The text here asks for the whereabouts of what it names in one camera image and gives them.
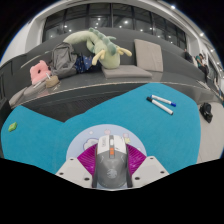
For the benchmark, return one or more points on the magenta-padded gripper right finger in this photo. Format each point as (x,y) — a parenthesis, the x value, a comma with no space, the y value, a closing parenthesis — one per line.
(148,170)

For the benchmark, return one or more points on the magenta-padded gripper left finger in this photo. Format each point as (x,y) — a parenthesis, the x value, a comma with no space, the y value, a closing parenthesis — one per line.
(74,170)

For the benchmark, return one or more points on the grey white computer mouse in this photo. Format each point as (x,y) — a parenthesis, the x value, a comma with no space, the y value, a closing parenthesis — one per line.
(111,165)

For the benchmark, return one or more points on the white marker with black cap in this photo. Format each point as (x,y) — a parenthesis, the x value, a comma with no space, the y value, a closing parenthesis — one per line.
(160,105)

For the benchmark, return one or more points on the small green eraser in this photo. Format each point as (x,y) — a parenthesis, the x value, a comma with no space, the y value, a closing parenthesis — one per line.
(12,127)

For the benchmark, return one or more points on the black bag on floor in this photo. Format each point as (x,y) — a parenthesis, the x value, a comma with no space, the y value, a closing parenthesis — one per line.
(206,112)

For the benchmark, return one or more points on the flat grey seat cushion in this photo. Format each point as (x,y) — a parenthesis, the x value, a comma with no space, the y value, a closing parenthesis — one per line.
(126,71)
(17,96)
(33,89)

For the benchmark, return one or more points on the small tan woven pouch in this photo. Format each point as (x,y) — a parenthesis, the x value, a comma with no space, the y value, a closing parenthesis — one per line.
(52,81)

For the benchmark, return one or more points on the pink plush cushion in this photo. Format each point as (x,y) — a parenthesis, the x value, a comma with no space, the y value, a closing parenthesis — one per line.
(40,71)

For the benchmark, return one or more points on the grey backpack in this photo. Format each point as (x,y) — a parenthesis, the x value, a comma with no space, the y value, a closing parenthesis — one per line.
(63,60)

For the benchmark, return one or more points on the upright grey seat cushion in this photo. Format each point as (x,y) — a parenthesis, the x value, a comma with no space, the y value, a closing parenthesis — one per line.
(148,55)

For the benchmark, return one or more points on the person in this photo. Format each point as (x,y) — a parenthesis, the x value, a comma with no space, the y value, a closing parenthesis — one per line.
(188,56)
(201,63)

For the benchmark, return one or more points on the green dragon plush toy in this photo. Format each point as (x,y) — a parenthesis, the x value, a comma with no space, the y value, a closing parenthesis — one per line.
(106,53)

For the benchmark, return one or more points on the dark glass window wall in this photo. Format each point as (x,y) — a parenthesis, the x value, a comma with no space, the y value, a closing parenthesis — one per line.
(110,18)

